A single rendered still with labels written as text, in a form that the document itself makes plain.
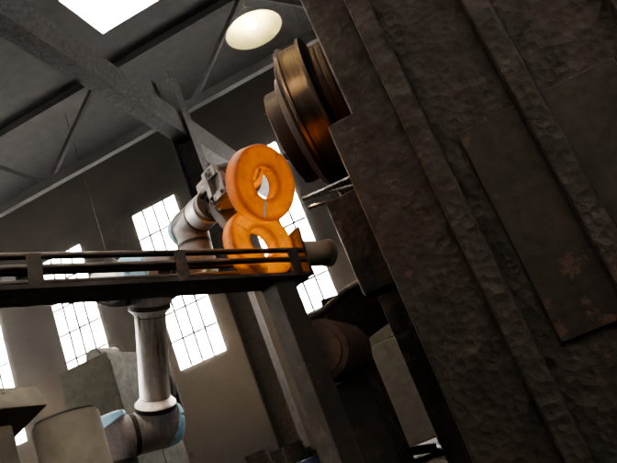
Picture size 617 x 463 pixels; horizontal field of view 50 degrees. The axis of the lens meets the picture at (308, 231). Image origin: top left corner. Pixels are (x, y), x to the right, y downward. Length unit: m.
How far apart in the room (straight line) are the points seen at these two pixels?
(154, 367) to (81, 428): 0.65
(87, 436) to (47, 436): 0.07
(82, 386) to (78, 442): 4.04
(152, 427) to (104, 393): 3.27
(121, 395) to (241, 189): 4.00
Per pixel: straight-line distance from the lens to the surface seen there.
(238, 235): 1.29
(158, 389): 1.92
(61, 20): 11.41
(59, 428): 1.28
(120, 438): 1.92
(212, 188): 1.40
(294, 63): 1.75
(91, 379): 5.27
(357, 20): 1.39
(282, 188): 1.32
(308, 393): 1.26
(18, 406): 1.41
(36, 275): 1.09
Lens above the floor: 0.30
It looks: 17 degrees up
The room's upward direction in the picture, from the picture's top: 22 degrees counter-clockwise
